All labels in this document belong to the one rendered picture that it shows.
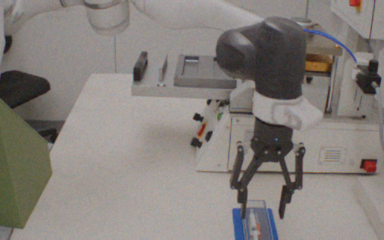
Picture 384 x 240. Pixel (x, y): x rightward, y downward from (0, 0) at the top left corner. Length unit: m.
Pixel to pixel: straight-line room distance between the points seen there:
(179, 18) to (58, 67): 2.00
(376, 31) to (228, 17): 0.39
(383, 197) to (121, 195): 0.67
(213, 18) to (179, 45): 1.77
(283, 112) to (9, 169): 0.57
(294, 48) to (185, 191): 0.53
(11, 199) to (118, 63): 1.91
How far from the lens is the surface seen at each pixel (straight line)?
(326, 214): 1.09
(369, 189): 1.14
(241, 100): 1.10
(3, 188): 0.98
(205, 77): 1.15
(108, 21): 1.04
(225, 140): 1.14
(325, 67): 1.17
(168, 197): 1.09
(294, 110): 0.76
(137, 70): 1.18
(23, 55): 2.93
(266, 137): 0.80
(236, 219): 1.03
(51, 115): 3.03
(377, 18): 1.11
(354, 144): 1.21
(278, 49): 0.73
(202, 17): 0.95
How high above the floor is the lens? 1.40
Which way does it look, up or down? 26 degrees down
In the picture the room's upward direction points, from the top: 2 degrees clockwise
